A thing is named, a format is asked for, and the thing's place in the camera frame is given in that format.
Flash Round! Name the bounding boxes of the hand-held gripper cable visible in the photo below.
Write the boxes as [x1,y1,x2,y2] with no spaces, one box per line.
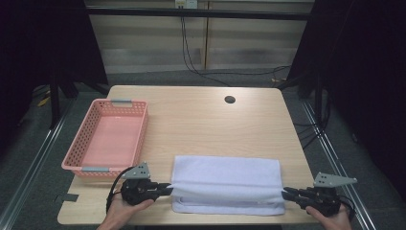
[105,165,136,214]
[337,194,356,222]

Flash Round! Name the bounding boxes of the left hand-held gripper cable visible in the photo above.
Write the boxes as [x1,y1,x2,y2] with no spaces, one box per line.
[105,165,136,214]

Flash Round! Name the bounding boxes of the black hanging wall cable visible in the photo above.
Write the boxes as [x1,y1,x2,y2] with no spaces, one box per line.
[179,7,292,87]

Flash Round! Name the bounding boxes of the pink perforated plastic basket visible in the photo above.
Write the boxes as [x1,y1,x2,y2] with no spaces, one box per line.
[60,98,150,178]

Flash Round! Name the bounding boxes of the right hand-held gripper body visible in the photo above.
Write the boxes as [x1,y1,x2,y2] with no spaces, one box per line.
[299,172,358,218]

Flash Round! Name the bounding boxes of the small yellow floor object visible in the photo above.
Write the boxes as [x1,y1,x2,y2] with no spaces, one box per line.
[36,95,52,107]

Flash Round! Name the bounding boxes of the dark curtain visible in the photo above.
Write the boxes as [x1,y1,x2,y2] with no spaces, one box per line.
[286,0,406,199]
[0,0,110,154]

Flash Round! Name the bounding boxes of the black metal stand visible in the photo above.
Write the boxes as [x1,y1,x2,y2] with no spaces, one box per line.
[47,74,110,129]

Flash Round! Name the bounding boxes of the white wall socket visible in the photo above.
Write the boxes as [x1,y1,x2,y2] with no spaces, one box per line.
[173,0,199,10]

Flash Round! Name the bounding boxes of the person's left hand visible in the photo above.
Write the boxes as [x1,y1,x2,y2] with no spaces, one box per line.
[104,191,155,227]

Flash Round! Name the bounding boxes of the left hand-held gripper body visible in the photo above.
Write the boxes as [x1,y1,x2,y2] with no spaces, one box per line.
[120,161,155,206]

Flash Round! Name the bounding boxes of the metal floor rail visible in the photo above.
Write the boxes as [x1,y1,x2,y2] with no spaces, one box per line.
[300,100,378,230]
[0,98,77,230]

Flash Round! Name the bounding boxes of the black tape piece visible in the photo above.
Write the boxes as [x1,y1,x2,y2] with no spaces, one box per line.
[61,193,80,203]

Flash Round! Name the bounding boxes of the black horizontal bar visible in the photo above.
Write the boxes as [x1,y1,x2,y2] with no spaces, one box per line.
[85,7,316,22]

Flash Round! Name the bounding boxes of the person's right hand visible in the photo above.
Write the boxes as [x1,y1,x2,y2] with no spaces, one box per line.
[304,203,352,230]

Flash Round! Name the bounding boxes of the right hand-held gripper cable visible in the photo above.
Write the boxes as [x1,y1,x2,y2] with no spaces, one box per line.
[337,194,356,222]

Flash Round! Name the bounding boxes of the black floor cables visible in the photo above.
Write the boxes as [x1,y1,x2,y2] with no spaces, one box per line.
[292,94,331,151]

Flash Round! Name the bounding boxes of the white printed towel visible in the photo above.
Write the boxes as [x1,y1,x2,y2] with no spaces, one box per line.
[169,154,287,217]

